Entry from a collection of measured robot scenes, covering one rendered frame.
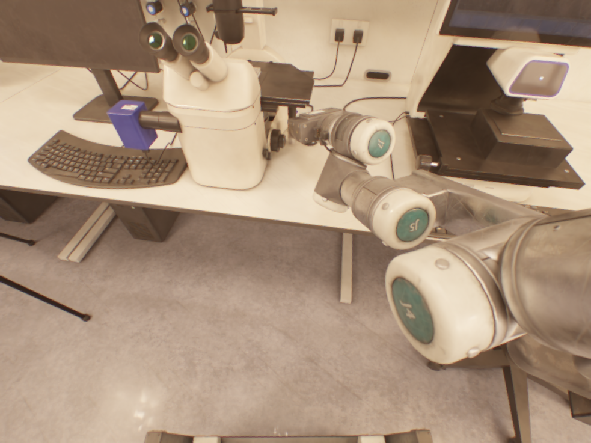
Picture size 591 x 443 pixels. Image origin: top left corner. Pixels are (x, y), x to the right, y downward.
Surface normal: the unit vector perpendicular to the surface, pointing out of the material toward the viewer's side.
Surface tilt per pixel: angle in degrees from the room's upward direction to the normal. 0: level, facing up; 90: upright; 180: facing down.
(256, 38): 104
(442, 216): 66
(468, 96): 116
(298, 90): 0
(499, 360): 8
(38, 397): 0
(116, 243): 0
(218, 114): 72
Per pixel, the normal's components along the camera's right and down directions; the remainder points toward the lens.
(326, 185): -0.87, -0.20
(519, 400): -0.02, -0.53
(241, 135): 0.48, 0.69
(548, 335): -0.74, 0.64
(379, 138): 0.37, 0.37
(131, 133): -0.14, 0.76
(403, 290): -0.97, 0.18
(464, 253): -0.12, -0.83
